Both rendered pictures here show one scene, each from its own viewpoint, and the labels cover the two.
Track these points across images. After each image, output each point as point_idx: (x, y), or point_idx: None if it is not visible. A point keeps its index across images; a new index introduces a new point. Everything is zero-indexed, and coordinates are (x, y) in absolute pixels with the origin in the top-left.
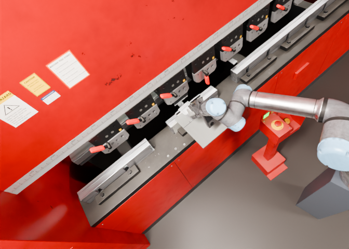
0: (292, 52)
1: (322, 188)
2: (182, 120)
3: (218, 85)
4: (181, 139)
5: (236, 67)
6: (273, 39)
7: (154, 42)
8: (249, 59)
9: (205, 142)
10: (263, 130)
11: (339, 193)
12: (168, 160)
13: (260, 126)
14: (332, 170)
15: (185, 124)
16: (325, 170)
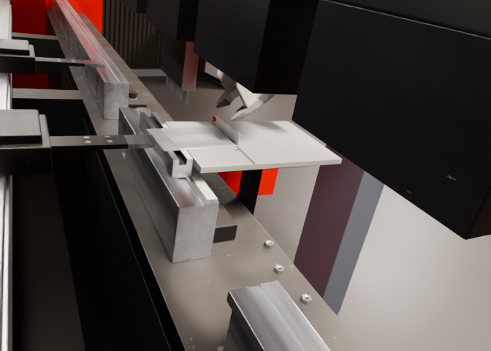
0: (126, 72)
1: (357, 196)
2: (221, 158)
3: (101, 134)
4: (242, 246)
5: (108, 77)
6: (90, 47)
7: None
8: (107, 67)
9: (324, 151)
10: (237, 188)
11: (372, 177)
12: (323, 306)
13: (229, 180)
14: (337, 168)
15: (242, 158)
16: (313, 200)
